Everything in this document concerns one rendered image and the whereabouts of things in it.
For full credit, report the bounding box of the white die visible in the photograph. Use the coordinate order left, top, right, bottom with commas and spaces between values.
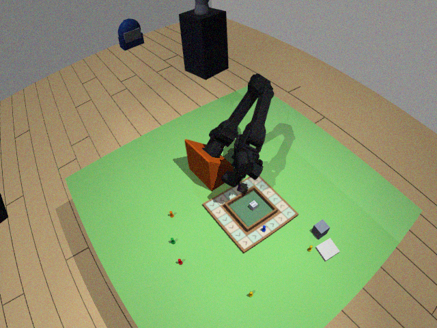
249, 201, 258, 210

